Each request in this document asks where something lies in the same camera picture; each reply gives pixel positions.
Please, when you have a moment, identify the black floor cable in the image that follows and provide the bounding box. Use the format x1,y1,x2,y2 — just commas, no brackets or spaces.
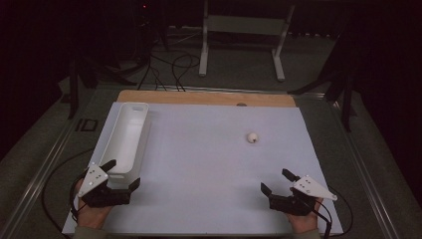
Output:
137,53,201,93

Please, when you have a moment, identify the black stand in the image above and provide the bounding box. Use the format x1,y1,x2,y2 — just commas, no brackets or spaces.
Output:
288,33,359,133
66,46,101,120

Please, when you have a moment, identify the white metal stand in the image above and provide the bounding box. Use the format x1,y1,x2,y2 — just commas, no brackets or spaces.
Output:
198,0,297,83

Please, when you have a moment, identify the white plastic bin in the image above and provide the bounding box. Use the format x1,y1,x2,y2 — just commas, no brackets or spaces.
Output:
99,102,153,191

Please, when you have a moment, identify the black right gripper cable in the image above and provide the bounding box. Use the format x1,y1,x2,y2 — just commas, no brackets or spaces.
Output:
298,193,354,238

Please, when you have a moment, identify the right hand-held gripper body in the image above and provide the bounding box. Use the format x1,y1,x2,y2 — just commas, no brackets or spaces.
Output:
269,174,338,217

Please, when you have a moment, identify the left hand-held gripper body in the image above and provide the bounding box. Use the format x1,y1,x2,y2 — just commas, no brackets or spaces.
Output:
78,162,132,208

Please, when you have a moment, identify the wooden table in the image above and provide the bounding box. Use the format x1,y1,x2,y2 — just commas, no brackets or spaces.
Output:
116,89,297,108

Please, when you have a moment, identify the metal floor frame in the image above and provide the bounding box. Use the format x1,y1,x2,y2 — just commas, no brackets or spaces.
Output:
0,83,401,239

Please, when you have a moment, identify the person's right hand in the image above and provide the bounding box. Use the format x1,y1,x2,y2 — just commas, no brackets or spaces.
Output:
287,197,324,234

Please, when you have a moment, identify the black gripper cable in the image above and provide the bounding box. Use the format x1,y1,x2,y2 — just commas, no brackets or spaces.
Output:
298,193,354,238
41,147,96,237

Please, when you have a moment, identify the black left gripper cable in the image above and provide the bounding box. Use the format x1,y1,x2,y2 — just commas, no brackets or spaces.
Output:
41,147,96,237

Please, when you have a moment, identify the white table sheet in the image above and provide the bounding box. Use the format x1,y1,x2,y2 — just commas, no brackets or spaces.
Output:
62,102,343,236

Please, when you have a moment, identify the person's left hand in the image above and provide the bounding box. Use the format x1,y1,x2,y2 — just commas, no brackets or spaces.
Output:
74,178,114,230

